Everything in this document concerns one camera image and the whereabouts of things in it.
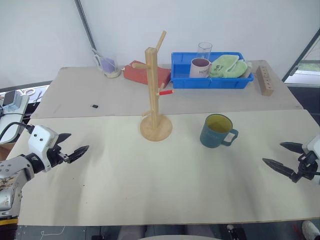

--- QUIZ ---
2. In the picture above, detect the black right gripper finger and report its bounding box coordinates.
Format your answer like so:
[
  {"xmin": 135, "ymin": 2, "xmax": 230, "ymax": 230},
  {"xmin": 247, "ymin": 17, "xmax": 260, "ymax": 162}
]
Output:
[
  {"xmin": 279, "ymin": 141, "xmax": 304, "ymax": 153},
  {"xmin": 262, "ymin": 157, "xmax": 296, "ymax": 179}
]

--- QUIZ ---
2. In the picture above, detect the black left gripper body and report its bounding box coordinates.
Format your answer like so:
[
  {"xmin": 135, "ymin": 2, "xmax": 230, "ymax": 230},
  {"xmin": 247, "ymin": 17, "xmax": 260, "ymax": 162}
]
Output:
[{"xmin": 46, "ymin": 140, "xmax": 71, "ymax": 169}]

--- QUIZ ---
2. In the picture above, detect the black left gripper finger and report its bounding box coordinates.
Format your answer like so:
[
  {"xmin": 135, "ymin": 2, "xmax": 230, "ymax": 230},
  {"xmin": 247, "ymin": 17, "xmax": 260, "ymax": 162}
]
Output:
[
  {"xmin": 55, "ymin": 132, "xmax": 72, "ymax": 145},
  {"xmin": 67, "ymin": 145, "xmax": 90, "ymax": 165}
]

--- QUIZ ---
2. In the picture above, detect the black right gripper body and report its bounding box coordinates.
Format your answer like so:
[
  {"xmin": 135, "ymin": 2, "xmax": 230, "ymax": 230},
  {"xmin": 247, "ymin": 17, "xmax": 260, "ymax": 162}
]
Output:
[{"xmin": 290, "ymin": 151, "xmax": 320, "ymax": 184}]

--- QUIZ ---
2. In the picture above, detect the blue mug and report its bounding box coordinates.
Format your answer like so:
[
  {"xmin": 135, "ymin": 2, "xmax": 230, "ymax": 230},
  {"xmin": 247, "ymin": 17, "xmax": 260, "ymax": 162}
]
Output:
[{"xmin": 199, "ymin": 113, "xmax": 240, "ymax": 149}]

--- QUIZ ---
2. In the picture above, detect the wooden mug tree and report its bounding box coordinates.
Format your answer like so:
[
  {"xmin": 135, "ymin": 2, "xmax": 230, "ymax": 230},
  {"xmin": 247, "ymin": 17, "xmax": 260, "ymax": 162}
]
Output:
[{"xmin": 131, "ymin": 30, "xmax": 175, "ymax": 143}]

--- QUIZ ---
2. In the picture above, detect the brown cardboard box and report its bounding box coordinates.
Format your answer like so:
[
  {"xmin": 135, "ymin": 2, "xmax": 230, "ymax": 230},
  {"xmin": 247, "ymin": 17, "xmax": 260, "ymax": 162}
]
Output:
[{"xmin": 0, "ymin": 142, "xmax": 16, "ymax": 161}]

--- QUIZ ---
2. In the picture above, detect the white case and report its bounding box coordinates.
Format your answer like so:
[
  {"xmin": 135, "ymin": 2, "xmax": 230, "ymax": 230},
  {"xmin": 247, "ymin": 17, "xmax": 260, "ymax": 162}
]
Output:
[{"xmin": 0, "ymin": 112, "xmax": 26, "ymax": 145}]

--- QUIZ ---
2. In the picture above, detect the white and blue device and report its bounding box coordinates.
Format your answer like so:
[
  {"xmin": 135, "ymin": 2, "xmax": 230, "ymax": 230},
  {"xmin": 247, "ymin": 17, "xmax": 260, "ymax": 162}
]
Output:
[{"xmin": 1, "ymin": 90, "xmax": 30, "ymax": 112}]

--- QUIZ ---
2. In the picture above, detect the white shoe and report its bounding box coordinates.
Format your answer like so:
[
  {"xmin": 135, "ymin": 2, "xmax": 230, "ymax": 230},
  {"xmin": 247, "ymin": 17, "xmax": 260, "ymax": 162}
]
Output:
[{"xmin": 301, "ymin": 220, "xmax": 320, "ymax": 240}]

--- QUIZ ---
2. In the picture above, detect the wooden block with holes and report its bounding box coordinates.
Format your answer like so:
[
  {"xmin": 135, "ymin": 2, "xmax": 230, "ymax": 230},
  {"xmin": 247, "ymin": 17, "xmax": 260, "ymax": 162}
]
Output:
[{"xmin": 255, "ymin": 65, "xmax": 275, "ymax": 97}]

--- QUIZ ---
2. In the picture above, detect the clear jar with purple content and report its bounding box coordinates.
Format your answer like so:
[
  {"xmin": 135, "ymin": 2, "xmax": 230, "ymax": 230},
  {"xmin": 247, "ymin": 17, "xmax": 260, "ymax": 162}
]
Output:
[{"xmin": 93, "ymin": 48, "xmax": 123, "ymax": 79}]

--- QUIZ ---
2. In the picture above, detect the red folded cloth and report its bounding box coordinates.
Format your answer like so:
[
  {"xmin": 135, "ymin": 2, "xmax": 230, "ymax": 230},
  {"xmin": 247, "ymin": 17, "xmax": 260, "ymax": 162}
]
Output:
[{"xmin": 122, "ymin": 59, "xmax": 172, "ymax": 87}]

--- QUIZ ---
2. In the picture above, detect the green cloth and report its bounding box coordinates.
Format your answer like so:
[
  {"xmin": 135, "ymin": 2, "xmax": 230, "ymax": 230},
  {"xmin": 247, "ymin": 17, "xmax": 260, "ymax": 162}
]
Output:
[{"xmin": 208, "ymin": 54, "xmax": 249, "ymax": 79}]

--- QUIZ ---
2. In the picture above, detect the blue plastic bin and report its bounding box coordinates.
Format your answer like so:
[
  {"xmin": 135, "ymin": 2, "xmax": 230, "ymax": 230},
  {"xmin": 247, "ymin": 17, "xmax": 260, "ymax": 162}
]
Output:
[{"xmin": 170, "ymin": 51, "xmax": 255, "ymax": 90}]

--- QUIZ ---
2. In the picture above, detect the grey metal pole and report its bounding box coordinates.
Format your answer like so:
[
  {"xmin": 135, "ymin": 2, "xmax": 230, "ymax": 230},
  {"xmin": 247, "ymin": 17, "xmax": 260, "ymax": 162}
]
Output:
[{"xmin": 74, "ymin": 0, "xmax": 99, "ymax": 55}]

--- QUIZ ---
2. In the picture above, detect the white mug with pink inside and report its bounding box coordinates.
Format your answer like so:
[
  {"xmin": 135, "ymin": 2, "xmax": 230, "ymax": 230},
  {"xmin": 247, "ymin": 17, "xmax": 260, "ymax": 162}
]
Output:
[{"xmin": 188, "ymin": 57, "xmax": 213, "ymax": 79}]

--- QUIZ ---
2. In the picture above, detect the clear drinking glass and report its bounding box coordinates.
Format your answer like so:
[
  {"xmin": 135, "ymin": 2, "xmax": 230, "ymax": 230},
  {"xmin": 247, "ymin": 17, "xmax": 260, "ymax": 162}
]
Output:
[{"xmin": 195, "ymin": 41, "xmax": 214, "ymax": 62}]

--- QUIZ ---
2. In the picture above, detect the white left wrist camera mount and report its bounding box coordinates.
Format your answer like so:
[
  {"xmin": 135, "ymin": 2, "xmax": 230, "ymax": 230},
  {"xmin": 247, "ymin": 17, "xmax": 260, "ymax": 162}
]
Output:
[{"xmin": 27, "ymin": 124, "xmax": 60, "ymax": 174}]

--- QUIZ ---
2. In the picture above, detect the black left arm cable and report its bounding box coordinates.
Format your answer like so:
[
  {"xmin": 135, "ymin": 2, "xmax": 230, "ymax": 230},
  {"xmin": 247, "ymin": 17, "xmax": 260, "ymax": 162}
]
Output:
[{"xmin": 0, "ymin": 121, "xmax": 35, "ymax": 144}]

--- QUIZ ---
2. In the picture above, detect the black window frame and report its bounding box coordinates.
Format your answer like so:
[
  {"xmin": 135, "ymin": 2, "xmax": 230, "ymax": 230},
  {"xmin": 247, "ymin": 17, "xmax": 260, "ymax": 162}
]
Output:
[{"xmin": 281, "ymin": 29, "xmax": 320, "ymax": 84}]

